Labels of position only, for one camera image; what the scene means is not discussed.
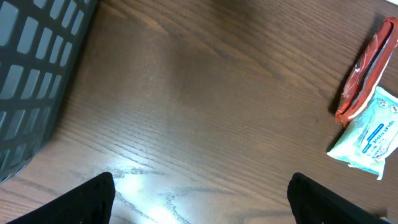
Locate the orange snack bar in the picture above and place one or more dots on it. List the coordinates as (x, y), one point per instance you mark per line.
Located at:
(367, 72)

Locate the grey plastic basket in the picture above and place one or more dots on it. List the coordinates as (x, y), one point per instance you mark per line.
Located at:
(40, 44)

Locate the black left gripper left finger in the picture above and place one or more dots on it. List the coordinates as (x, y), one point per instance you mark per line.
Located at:
(89, 203)

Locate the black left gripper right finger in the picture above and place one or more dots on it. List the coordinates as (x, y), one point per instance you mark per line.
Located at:
(312, 203)

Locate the green wipes packet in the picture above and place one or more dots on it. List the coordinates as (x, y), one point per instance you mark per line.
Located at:
(371, 136)

